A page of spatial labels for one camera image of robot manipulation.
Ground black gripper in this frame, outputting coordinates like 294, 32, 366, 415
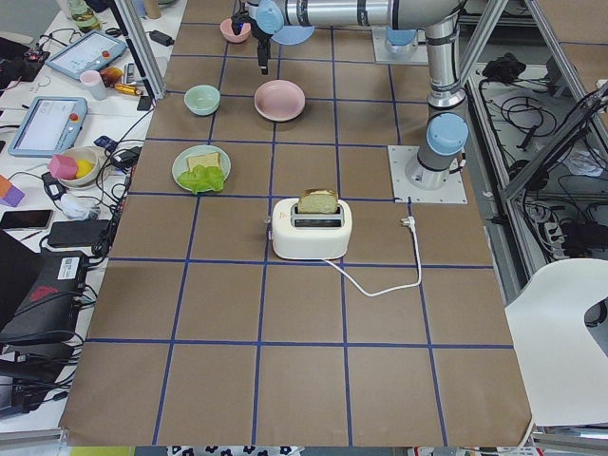
231, 12, 271, 75

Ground blue plate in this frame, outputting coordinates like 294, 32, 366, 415
272, 26, 315, 46

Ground pink plate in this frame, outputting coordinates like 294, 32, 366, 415
254, 80, 306, 115

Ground pink bowl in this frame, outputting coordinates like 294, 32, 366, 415
219, 18, 251, 44

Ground cream plate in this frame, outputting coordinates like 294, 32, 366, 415
259, 111, 300, 123

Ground green bowl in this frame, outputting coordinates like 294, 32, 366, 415
183, 85, 220, 116

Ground black power adapter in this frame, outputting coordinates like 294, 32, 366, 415
148, 30, 175, 47

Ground bread slice on plate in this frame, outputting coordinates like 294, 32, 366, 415
187, 152, 220, 172

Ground green lettuce leaf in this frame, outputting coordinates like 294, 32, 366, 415
177, 165, 225, 194

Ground green plate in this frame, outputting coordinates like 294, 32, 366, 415
172, 145, 231, 191

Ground bread slice in toaster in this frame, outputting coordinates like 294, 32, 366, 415
297, 189, 338, 214

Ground pink cup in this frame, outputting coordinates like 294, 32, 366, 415
79, 70, 107, 101

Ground upper teach pendant tablet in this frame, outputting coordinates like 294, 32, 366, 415
46, 30, 127, 80

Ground teach pendant tablet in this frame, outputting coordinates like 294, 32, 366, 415
8, 96, 88, 158
46, 30, 127, 80

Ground glass bottle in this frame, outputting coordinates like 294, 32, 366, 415
67, 0, 102, 33

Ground white toaster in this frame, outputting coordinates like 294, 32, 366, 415
270, 198, 352, 260

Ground beige bowl with toys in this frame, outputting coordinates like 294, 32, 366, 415
58, 145, 105, 189

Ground yellow toy fruit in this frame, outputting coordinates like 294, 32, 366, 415
74, 160, 95, 180

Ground lower teach pendant tablet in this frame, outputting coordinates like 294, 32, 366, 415
8, 96, 88, 158

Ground pink toy block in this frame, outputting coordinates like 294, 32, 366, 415
48, 154, 78, 180

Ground black smartphone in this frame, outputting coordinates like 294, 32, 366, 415
1, 209, 54, 230

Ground purple toy block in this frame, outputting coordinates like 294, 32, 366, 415
0, 176, 25, 207

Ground white chair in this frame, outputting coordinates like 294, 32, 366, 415
505, 258, 607, 427

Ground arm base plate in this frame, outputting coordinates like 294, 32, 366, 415
372, 27, 428, 66
388, 145, 467, 204

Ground aluminium frame post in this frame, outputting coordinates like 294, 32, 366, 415
109, 0, 166, 101

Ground white power cable with plug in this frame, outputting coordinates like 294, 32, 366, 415
321, 216, 424, 298

